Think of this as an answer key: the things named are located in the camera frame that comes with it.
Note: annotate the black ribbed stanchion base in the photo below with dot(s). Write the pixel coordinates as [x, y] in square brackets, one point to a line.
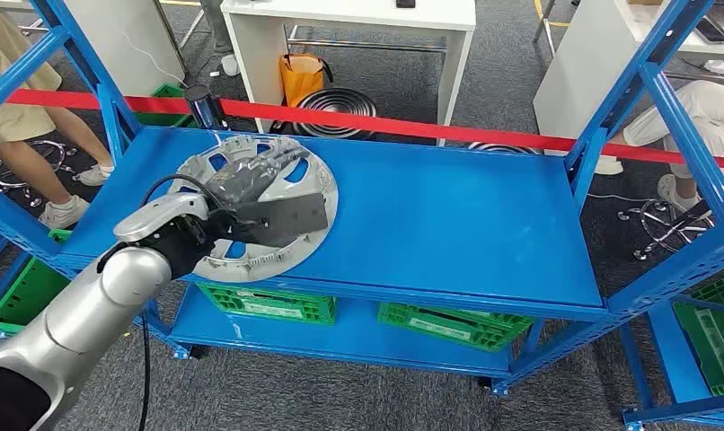
[505, 149]
[338, 102]

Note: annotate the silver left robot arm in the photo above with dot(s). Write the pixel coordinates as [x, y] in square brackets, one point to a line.
[82, 315]

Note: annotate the black phone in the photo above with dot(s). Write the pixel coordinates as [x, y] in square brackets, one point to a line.
[712, 31]

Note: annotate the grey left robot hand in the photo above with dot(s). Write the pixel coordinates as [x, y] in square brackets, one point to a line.
[249, 178]

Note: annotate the blue metal shelf rack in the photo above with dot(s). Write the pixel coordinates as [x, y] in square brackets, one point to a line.
[671, 363]
[457, 226]

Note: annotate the grey plastic wheel cover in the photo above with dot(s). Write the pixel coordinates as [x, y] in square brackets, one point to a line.
[249, 264]

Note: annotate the red barrier belt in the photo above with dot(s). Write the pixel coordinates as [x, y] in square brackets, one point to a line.
[398, 126]

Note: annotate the orange bag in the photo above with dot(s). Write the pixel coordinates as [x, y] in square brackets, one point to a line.
[302, 77]

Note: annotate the white table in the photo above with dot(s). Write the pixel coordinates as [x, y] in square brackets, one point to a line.
[338, 15]

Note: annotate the green folded plastic crate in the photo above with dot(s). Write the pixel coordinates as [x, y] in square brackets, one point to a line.
[314, 314]
[398, 320]

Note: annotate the white cabinet panel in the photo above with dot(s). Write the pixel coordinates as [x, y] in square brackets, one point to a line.
[124, 36]

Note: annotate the white desk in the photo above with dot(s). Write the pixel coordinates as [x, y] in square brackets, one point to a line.
[582, 65]

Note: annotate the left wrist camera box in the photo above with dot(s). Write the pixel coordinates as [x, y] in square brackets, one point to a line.
[290, 217]

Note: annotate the chrome chair base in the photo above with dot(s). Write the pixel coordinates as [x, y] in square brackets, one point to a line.
[665, 223]
[31, 201]

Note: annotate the black stanchion post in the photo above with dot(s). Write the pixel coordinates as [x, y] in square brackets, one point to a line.
[204, 107]

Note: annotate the person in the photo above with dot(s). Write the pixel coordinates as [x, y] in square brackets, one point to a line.
[17, 113]
[707, 113]

